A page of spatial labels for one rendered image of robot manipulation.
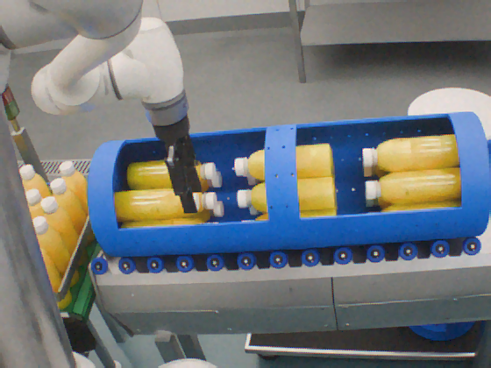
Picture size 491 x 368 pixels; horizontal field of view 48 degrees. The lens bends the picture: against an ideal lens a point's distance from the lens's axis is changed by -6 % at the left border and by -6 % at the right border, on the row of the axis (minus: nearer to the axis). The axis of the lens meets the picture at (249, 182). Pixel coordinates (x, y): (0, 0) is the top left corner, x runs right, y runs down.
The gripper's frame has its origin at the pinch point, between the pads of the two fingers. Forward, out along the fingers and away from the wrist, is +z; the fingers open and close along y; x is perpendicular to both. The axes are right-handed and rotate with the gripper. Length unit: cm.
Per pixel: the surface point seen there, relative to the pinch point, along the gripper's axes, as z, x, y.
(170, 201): 1.0, 4.6, -1.9
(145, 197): 0.0, 10.6, -1.0
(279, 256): 17.2, -17.9, -4.7
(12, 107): -5, 63, 40
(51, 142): 116, 159, 200
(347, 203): 17.3, -34.2, 11.9
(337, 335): 100, -27, 31
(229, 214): 17.7, -4.2, 11.2
